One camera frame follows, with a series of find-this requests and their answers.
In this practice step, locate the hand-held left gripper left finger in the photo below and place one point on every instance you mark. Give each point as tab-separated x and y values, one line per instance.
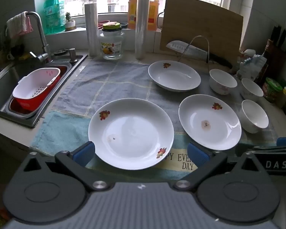
84	152

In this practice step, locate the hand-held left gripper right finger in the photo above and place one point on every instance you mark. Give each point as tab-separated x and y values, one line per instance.
198	156

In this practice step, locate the white plate with central stain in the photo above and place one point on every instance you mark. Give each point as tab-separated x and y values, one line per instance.
219	133

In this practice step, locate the white plate with fruit print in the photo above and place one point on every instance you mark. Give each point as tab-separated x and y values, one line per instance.
133	133
174	76

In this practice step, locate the white bowl with faint pattern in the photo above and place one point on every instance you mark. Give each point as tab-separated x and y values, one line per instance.
222	81

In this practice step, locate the light blue printed mat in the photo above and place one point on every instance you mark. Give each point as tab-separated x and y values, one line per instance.
59	133

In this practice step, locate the jar with yellow lid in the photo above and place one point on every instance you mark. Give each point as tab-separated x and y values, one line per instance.
284	96

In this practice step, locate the red wash basin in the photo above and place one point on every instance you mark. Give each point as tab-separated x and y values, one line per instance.
28	103

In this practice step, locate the grey-blue checkered towel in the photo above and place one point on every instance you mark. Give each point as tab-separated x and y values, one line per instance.
114	81

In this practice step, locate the dark sauce bottle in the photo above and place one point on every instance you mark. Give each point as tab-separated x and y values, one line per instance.
264	64

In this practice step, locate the wooden knife block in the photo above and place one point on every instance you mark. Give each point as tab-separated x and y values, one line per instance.
280	57

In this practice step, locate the white strainer basket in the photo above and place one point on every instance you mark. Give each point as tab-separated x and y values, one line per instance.
35	81

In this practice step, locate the white and blue plastic bag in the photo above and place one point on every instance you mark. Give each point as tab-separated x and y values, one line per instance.
251	63

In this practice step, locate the sink drain knob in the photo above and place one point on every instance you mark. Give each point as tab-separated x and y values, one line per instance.
72	54

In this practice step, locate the glass jar with green lid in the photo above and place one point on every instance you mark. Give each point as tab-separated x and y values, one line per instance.
111	45

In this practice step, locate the metal kitchen faucet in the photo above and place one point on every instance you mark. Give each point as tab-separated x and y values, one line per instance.
41	33

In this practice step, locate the small potted plant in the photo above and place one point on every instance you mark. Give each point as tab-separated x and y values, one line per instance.
70	23

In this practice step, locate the red bowl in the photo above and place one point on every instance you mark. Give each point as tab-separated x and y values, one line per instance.
104	23

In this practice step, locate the wooden cutting board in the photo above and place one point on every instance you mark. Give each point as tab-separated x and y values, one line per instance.
200	19

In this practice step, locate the clear plastic wrap roll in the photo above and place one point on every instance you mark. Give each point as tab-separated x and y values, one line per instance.
142	23

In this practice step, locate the green detergent pump bottle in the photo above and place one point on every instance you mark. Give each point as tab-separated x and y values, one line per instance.
53	14

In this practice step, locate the pink and white dishcloth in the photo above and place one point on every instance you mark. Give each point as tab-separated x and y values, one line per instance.
17	25

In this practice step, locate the orange cooking oil bottle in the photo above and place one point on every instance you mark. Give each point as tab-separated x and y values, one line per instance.
133	9

